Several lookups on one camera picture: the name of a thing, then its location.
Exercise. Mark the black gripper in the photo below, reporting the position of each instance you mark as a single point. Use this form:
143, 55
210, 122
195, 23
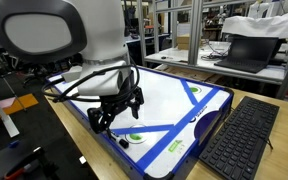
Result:
115, 102

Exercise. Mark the white marker with black cap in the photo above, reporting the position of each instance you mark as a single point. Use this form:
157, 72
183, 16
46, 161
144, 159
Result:
123, 143

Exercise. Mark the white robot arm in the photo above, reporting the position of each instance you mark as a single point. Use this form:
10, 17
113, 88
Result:
100, 33

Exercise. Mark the medium blue tape strip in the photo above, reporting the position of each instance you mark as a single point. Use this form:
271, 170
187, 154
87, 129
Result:
150, 128

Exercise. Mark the white air hockey table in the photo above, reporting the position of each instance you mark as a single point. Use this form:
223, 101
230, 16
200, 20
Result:
170, 100

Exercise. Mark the long blue tape strip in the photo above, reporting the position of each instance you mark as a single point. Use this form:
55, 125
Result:
170, 133

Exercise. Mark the small white floor tag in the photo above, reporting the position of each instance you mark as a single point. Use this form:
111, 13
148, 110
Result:
82, 160

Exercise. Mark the green label sticker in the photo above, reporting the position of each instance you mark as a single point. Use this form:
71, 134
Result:
175, 145

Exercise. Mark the short blue tape strip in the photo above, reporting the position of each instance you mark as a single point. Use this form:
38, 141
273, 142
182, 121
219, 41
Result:
188, 91

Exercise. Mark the white workbench top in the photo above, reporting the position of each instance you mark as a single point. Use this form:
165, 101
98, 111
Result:
174, 56

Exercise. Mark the black office chair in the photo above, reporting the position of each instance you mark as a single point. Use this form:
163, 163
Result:
34, 75

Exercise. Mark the cardboard box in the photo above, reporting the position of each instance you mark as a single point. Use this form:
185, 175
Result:
183, 41

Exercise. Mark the orange floor mat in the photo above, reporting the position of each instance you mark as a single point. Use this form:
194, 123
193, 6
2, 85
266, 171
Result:
24, 101

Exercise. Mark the small blue floor object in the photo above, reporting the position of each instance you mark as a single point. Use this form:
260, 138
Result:
14, 143

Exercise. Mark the white slanted pole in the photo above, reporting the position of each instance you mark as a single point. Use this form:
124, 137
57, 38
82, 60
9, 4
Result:
4, 116

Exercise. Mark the black keyboard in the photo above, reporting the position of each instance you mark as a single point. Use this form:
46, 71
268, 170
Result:
240, 140

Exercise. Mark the black laptop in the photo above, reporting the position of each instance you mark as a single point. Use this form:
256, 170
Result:
250, 50

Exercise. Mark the white cloth cover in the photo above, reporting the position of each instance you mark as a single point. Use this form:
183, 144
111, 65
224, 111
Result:
260, 25

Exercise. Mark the slim aluminium frame post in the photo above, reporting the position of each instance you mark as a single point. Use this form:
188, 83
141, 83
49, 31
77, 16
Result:
141, 30

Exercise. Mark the thick aluminium frame post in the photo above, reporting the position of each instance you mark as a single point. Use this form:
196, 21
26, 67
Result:
195, 33

